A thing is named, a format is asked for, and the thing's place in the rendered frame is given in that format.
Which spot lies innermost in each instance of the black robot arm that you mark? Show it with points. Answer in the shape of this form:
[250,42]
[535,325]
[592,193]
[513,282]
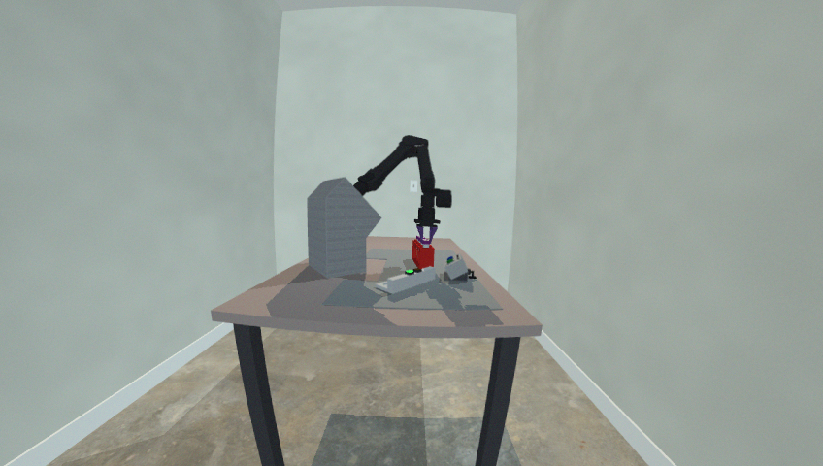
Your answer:
[408,147]

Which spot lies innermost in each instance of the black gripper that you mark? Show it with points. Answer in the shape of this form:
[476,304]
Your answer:
[427,220]

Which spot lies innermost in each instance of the grey flat mat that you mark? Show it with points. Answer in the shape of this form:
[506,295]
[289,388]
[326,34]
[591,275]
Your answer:
[434,295]

